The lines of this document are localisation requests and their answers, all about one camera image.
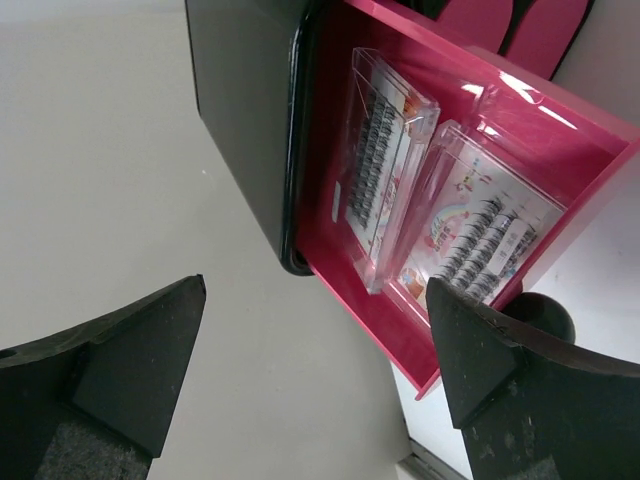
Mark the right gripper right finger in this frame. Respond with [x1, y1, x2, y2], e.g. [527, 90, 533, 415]
[426, 278, 639, 479]

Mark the black drawer organizer box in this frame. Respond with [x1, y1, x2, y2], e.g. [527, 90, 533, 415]
[183, 0, 599, 277]

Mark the aluminium front rail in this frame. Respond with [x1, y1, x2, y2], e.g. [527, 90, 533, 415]
[396, 435, 473, 480]

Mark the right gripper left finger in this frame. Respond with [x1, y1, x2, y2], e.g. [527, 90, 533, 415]
[1, 275, 206, 479]

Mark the clear eyelash case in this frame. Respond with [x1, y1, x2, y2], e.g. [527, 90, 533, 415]
[331, 47, 441, 294]
[386, 120, 565, 321]

